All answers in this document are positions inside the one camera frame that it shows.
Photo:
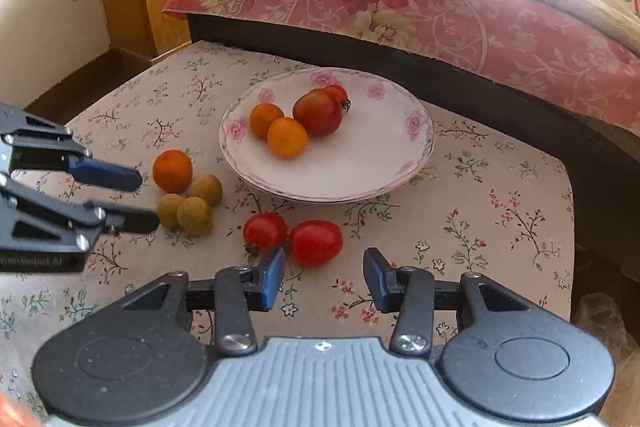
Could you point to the pink floral bed sheet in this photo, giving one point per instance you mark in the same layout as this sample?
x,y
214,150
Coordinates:
x,y
526,45

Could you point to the red cherry tomato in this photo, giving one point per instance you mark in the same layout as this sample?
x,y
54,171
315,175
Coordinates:
x,y
314,243
263,232

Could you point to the small orange on plate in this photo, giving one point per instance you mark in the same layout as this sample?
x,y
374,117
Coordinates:
x,y
262,116

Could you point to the large red tomato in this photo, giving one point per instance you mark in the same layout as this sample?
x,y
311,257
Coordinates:
x,y
319,112

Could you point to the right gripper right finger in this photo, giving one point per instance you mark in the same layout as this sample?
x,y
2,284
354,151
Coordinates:
x,y
412,295

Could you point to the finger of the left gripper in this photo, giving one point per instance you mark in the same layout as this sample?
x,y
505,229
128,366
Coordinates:
x,y
103,174
116,219

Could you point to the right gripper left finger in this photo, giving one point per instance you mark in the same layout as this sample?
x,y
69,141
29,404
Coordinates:
x,y
233,293

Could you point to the white floral plate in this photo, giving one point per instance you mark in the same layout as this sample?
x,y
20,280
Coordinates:
x,y
385,138

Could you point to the plastic bag on floor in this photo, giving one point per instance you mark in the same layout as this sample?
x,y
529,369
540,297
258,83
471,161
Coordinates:
x,y
599,315

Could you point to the brown longan fruit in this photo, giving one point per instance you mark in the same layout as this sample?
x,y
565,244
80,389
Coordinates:
x,y
195,216
166,210
206,187

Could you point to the front orange on plate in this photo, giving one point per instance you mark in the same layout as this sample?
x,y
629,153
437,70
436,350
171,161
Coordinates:
x,y
287,138

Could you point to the small red tomato behind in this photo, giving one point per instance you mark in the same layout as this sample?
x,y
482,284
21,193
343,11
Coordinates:
x,y
340,94

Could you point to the dark bed frame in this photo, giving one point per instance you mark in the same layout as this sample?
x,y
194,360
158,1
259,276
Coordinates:
x,y
604,177

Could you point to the orange mandarin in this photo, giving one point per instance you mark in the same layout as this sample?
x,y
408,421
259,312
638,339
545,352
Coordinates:
x,y
172,171

